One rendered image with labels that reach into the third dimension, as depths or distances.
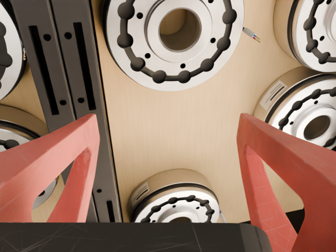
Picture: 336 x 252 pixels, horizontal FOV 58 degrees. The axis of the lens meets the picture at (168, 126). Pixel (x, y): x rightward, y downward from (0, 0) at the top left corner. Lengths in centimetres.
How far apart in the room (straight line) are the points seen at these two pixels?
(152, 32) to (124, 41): 2
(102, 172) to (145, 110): 11
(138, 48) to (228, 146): 17
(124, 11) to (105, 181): 11
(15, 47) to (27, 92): 6
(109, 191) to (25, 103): 12
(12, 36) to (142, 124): 14
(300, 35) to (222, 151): 15
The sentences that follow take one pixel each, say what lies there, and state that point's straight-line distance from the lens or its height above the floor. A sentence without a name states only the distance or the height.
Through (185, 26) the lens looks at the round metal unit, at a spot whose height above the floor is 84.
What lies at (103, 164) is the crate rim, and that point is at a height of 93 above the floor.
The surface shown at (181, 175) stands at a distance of 33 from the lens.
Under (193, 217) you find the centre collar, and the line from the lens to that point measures 35.
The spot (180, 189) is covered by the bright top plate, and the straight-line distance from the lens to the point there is 32.
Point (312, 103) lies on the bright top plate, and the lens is 32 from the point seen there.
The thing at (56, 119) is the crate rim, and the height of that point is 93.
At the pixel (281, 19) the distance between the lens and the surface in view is 28.
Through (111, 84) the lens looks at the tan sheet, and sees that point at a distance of 27.
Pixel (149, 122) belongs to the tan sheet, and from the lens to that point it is 29.
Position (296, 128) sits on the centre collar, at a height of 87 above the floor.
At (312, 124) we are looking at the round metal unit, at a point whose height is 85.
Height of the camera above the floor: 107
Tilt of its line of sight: 52 degrees down
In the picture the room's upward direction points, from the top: 157 degrees clockwise
